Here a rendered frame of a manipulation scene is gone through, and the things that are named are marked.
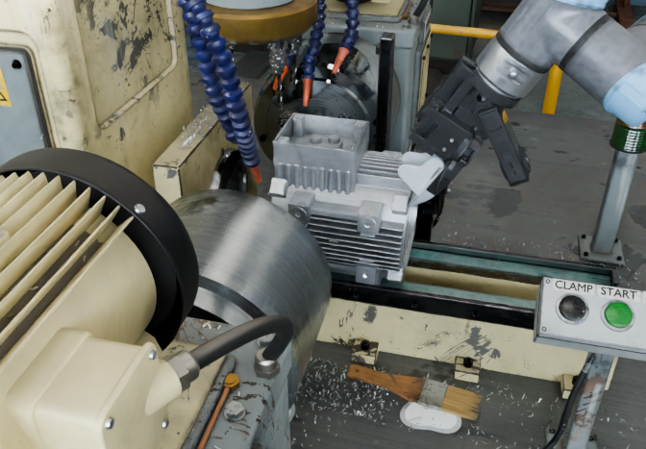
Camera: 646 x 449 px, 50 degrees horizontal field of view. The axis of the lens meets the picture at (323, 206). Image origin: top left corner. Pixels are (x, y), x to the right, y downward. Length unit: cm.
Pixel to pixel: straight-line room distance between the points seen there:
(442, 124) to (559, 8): 19
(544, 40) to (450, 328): 47
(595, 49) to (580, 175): 90
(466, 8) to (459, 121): 330
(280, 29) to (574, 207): 87
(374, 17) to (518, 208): 50
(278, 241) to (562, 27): 39
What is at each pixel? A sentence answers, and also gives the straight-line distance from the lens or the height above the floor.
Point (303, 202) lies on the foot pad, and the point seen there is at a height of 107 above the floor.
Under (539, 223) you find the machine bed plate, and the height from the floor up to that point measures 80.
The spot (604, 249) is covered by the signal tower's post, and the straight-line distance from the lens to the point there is 143.
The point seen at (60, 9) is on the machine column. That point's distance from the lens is 91.
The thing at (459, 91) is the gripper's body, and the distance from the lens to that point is 87.
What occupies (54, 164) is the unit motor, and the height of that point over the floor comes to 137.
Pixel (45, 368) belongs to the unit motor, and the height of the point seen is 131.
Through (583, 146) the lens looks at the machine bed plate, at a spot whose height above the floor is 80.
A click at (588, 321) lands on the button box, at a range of 86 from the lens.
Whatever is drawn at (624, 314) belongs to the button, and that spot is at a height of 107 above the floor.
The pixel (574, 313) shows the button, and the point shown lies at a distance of 85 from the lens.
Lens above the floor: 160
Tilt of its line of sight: 33 degrees down
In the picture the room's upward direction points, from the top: straight up
